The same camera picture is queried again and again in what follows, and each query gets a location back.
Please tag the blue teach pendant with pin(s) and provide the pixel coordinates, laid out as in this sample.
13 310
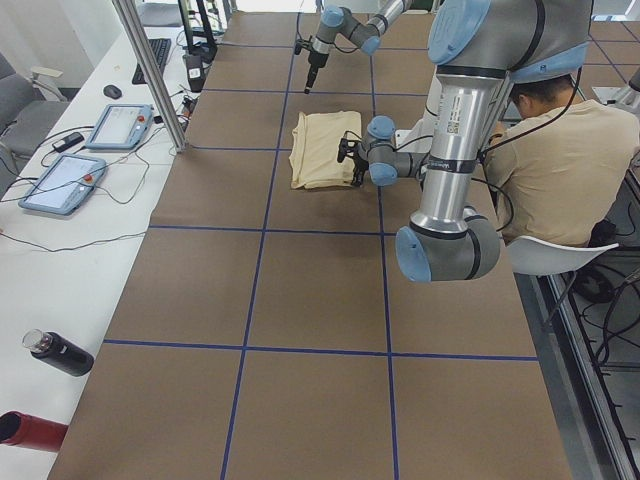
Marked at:
65 185
120 127

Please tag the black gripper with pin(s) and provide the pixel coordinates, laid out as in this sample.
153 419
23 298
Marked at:
359 165
316 61

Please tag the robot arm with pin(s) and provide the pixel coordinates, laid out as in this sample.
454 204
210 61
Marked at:
476 47
339 20

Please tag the aluminium frame post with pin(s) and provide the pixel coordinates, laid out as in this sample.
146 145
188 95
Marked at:
127 13

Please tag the white plastic chair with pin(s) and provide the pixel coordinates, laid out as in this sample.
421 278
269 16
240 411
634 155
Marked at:
535 257

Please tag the red bottle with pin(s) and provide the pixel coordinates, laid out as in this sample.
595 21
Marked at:
31 432

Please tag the seated person in beige shirt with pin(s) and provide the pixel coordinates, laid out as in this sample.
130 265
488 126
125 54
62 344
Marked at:
560 168

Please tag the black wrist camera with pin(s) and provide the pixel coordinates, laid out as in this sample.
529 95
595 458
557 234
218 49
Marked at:
347 149
303 44

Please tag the black computer mouse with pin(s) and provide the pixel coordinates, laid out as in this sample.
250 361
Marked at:
112 91

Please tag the black power adapter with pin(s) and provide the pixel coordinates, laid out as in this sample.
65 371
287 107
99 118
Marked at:
67 142

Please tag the far blue teach pendant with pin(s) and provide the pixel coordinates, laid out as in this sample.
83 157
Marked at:
120 127

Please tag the near blue teach pendant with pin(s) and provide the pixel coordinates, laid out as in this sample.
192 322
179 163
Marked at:
65 185

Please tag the black tumbler bottle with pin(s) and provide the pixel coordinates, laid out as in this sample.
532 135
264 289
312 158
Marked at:
58 352

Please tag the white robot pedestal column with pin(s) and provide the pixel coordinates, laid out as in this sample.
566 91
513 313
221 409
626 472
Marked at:
419 138

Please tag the cream long-sleeve graphic shirt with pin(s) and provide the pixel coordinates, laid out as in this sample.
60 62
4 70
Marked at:
313 158

